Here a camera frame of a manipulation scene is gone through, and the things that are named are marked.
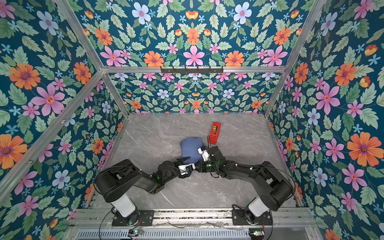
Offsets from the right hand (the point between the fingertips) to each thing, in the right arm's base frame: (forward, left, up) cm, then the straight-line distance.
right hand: (192, 166), depth 84 cm
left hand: (+5, +1, +1) cm, 5 cm away
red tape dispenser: (+26, -14, -2) cm, 29 cm away
